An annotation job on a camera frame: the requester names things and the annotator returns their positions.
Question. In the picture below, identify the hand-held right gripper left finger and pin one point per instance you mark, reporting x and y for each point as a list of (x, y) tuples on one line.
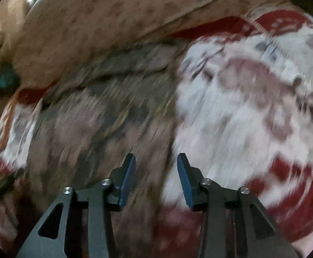
[(126, 182)]

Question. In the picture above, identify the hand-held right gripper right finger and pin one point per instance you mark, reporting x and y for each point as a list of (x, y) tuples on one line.
[(185, 182)]

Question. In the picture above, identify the teal object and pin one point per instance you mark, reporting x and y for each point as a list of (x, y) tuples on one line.
[(7, 78)]

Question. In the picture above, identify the red white floral quilt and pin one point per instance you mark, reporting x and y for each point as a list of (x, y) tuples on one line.
[(240, 118)]

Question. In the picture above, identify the beige spotted pillow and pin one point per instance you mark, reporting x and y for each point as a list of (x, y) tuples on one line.
[(113, 16)]

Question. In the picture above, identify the dark floral garment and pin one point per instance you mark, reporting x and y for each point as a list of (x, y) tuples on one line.
[(105, 118)]

